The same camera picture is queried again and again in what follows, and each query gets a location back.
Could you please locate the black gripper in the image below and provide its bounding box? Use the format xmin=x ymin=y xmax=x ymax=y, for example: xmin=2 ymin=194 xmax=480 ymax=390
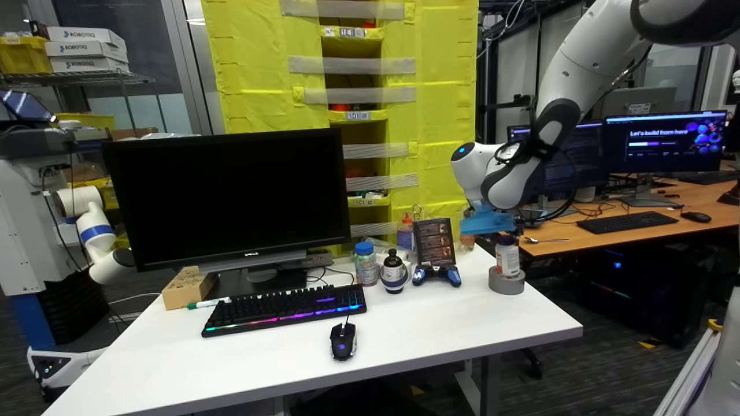
xmin=490 ymin=223 xmax=527 ymax=245

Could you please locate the white pill container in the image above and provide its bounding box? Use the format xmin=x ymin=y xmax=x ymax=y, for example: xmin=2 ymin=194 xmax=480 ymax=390
xmin=494 ymin=238 xmax=525 ymax=280

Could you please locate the black computer mouse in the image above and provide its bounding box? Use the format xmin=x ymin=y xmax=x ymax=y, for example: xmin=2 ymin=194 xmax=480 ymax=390
xmin=329 ymin=319 xmax=362 ymax=363

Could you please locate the grey masking tape roll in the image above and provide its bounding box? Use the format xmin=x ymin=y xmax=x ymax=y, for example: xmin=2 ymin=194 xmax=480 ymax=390
xmin=487 ymin=260 xmax=531 ymax=298

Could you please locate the small black desk mouse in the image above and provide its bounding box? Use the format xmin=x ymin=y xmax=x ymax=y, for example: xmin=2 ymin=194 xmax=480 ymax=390
xmin=681 ymin=207 xmax=714 ymax=226

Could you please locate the wooden desk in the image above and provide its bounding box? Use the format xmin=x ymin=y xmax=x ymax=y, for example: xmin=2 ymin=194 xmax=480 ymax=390
xmin=517 ymin=177 xmax=740 ymax=260

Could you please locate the blue black game controller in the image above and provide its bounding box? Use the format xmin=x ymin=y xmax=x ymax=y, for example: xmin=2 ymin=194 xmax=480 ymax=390
xmin=409 ymin=260 xmax=465 ymax=289

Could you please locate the monitor showing code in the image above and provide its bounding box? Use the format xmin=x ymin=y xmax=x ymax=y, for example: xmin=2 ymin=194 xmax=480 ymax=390
xmin=506 ymin=119 xmax=608 ymax=203

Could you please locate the plain black keyboard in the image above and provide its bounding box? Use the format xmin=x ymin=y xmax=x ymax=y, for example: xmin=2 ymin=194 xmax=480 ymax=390
xmin=573 ymin=211 xmax=682 ymax=238

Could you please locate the dark bottle white label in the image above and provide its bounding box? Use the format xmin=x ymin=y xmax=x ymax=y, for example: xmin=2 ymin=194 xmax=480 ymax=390
xmin=380 ymin=248 xmax=409 ymax=296

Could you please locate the clear jar blue lid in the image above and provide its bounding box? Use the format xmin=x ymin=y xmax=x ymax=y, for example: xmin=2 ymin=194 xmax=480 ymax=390
xmin=351 ymin=238 xmax=381 ymax=289

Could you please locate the black computer tower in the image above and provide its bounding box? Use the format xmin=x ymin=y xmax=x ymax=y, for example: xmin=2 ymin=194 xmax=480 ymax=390
xmin=581 ymin=243 xmax=731 ymax=353

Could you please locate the monitor showing blue window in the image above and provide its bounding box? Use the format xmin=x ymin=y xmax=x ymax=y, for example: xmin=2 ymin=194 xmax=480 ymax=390
xmin=602 ymin=108 xmax=731 ymax=176

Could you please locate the black RGB keyboard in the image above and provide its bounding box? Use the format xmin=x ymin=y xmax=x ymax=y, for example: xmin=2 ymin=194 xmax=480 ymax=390
xmin=200 ymin=282 xmax=370 ymax=339

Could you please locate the black computer monitor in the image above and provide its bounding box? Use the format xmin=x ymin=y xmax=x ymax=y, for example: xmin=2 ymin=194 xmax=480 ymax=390
xmin=103 ymin=124 xmax=355 ymax=301

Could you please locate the yellow fabric shelving pod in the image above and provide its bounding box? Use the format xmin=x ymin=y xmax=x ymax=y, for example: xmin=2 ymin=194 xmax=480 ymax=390
xmin=202 ymin=0 xmax=481 ymax=238

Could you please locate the small brown cardboard box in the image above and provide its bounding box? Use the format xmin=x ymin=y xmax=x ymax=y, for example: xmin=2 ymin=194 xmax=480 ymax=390
xmin=157 ymin=264 xmax=220 ymax=312

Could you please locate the white cardboard box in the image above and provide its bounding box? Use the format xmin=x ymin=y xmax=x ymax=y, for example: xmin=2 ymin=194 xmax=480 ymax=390
xmin=45 ymin=22 xmax=131 ymax=59
xmin=48 ymin=53 xmax=135 ymax=78

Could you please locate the white blue mobile robot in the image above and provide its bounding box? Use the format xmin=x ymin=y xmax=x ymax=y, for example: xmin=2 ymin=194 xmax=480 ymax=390
xmin=0 ymin=82 xmax=135 ymax=387

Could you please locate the yellow storage bin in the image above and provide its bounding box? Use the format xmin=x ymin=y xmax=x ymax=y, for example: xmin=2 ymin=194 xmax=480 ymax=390
xmin=0 ymin=33 xmax=57 ymax=77

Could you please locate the dark picture frame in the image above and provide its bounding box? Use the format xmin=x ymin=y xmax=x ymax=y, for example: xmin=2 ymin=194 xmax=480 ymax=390
xmin=411 ymin=216 xmax=458 ymax=270

